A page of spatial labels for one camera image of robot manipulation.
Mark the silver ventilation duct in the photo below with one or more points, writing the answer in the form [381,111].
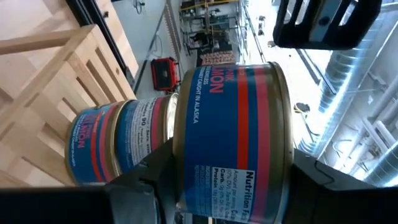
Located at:
[348,87]

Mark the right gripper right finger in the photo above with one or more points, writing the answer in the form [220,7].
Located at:
[342,202]

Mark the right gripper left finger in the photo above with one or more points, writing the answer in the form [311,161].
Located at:
[93,205]

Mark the wooden slatted shelf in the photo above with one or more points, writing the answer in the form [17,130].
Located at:
[81,46]

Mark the cluttered equipment workbench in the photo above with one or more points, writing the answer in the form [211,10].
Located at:
[211,28]

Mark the black aluminium frame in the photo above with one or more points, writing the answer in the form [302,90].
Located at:
[93,21]

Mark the blue Wild Planet salmon can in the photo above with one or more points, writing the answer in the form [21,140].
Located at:
[233,140]
[90,146]
[143,130]

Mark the red tool case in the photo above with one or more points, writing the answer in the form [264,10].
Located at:
[164,74]

